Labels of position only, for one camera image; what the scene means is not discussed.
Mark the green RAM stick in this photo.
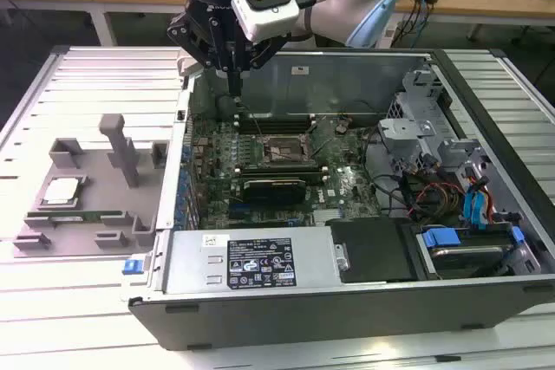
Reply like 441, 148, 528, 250
25, 209, 125, 221

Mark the silver drive cage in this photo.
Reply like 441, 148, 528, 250
375, 68, 454, 174

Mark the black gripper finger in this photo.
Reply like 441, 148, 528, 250
234, 35, 288, 98
166, 14, 236, 98

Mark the red yellow black wire bundle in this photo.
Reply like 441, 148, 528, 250
402, 170, 467, 219

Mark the black open PC case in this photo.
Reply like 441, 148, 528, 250
127, 47, 555, 352

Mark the silver power supply unit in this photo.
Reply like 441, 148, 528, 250
162, 225, 344, 295

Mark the CPU socket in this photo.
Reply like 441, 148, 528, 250
258, 132, 316, 166

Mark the black round fan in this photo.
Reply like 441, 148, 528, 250
215, 93, 241, 123

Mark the black plastic cover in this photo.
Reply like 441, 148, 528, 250
324, 217, 421, 283

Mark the thin socket locking lever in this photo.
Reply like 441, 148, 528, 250
236, 99, 264, 140

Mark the pale case latch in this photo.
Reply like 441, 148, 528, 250
177, 51, 205, 80

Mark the orange flat wire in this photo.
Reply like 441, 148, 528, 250
484, 185, 495, 224

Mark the green motherboard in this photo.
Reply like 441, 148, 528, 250
186, 112, 385, 230

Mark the hard disk in blue carrier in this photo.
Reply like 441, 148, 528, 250
415, 225, 528, 280

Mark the grey parts rack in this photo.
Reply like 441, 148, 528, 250
10, 113, 171, 259

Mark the silver CPU green board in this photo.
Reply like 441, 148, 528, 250
40, 177, 84, 207

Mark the silver disk bay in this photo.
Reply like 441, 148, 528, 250
415, 138, 545, 280

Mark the black graphics card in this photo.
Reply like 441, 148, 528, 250
239, 176, 308, 205

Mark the blue flat wire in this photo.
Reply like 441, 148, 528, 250
461, 174, 491, 232

